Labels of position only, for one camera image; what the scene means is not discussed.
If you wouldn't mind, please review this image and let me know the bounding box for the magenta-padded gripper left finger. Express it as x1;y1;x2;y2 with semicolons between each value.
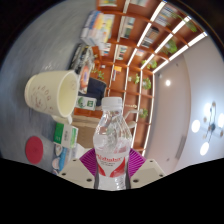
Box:
58;148;100;190

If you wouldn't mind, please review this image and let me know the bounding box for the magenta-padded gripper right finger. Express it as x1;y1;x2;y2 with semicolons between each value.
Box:
128;148;167;190

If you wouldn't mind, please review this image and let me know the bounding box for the clear plastic water bottle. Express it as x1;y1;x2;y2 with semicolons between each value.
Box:
92;96;133;192

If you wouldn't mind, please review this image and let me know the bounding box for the blue-printed white tissue pack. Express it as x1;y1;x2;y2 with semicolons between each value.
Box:
58;146;73;172

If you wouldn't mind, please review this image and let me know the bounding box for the small colourful packet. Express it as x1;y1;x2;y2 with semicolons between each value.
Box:
51;157;62;170

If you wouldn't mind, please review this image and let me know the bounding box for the flat green white box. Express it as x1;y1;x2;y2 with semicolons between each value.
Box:
53;122;79;149

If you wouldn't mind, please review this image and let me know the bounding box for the beige chair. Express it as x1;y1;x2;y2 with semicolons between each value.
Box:
77;123;98;150

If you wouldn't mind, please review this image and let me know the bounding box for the round red coaster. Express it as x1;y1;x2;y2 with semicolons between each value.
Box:
25;135;44;165

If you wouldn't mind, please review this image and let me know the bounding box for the wooden artist mannequin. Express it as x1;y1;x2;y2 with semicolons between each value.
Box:
121;103;149;129

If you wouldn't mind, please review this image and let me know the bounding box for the tall green white carton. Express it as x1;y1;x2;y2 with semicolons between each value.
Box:
75;95;98;111

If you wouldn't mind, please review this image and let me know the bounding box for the branched ceiling lamp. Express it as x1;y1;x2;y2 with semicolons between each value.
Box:
191;101;224;157

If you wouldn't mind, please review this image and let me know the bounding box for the cream ceramic mug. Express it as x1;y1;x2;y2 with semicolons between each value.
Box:
23;69;81;125

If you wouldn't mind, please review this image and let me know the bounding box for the dark chair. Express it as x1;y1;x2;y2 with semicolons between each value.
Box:
87;77;108;108

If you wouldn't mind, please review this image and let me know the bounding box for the stack of magazines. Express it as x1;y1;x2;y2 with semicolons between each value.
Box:
69;43;96;96

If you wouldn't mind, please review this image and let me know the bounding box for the wooden wall shelf unit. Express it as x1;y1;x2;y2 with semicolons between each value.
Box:
79;0;208;158

